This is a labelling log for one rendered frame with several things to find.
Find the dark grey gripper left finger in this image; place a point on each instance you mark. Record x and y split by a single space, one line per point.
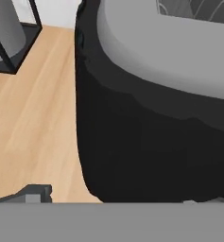
34 193

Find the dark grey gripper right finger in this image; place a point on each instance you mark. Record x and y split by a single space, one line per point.
192 201

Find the black and grey toaster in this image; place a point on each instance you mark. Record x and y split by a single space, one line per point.
154 126

